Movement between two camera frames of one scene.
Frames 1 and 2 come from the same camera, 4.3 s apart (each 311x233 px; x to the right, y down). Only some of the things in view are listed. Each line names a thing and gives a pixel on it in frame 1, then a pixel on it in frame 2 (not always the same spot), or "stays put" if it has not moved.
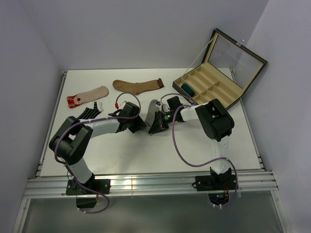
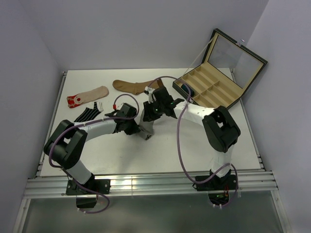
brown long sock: (138, 88) stays put
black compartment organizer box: (229, 66) stays put
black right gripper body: (164, 119) → (154, 109)
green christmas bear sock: (188, 89) stays put
